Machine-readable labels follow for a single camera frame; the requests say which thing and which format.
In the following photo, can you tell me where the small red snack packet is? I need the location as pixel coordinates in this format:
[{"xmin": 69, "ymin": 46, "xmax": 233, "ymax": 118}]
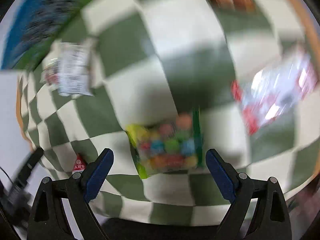
[{"xmin": 72, "ymin": 154, "xmax": 87, "ymax": 174}]

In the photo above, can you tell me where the colourful candy ball bag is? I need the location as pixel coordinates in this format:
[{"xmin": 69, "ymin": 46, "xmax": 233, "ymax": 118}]
[{"xmin": 125, "ymin": 109, "xmax": 203, "ymax": 179}]

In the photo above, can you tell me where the red white snack packet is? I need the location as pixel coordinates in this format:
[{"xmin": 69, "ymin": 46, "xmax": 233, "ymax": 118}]
[{"xmin": 231, "ymin": 46, "xmax": 318, "ymax": 135}]

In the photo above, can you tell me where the small colourful candy packet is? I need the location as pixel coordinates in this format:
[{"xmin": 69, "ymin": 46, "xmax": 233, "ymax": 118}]
[{"xmin": 41, "ymin": 59, "xmax": 59, "ymax": 90}]

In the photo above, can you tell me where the white printed snack bag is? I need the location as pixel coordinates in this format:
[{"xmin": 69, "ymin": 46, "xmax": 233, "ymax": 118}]
[{"xmin": 57, "ymin": 37, "xmax": 96, "ymax": 96}]

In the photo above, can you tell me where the cardboard milk carton box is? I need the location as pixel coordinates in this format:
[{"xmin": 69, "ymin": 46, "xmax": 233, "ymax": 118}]
[{"xmin": 1, "ymin": 0, "xmax": 91, "ymax": 70}]

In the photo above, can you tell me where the green white checkered mat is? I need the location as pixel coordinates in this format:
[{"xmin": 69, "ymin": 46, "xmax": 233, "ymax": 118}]
[{"xmin": 18, "ymin": 0, "xmax": 319, "ymax": 226}]

